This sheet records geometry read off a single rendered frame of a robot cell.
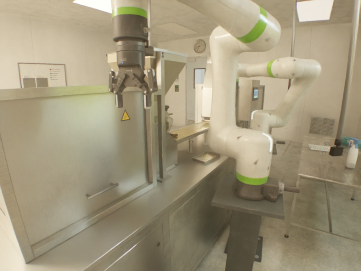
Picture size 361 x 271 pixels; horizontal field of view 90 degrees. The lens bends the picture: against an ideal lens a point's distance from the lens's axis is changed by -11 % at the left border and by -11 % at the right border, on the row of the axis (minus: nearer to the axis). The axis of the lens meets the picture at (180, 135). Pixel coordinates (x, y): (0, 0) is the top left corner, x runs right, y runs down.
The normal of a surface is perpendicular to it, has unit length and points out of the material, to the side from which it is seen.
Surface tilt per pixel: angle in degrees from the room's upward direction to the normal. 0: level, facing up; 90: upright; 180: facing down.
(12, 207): 90
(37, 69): 90
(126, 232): 0
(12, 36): 90
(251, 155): 90
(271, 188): 81
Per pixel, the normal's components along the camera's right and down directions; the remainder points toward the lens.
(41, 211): 0.83, 0.14
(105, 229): 0.00, -0.97
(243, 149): -0.78, 0.14
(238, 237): -0.39, 0.23
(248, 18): 0.41, 0.58
